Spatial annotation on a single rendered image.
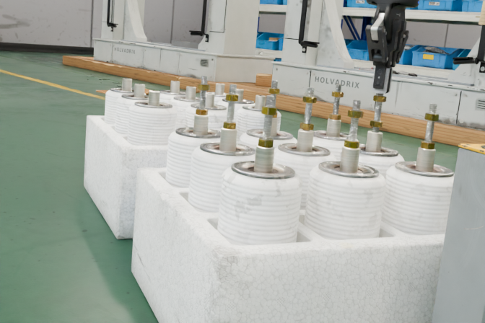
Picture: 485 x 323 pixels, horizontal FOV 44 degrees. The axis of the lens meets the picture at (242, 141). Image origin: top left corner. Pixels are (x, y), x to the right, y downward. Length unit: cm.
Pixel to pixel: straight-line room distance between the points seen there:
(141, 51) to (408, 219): 401
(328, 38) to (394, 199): 279
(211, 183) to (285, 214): 14
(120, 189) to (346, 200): 54
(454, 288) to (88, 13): 705
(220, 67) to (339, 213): 333
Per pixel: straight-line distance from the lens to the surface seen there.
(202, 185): 78
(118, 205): 116
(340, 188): 72
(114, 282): 100
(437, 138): 289
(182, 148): 88
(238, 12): 410
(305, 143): 85
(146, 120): 117
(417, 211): 79
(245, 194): 67
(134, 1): 523
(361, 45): 694
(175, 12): 826
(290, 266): 67
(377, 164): 88
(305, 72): 343
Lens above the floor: 41
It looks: 10 degrees down
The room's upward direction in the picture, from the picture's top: 5 degrees clockwise
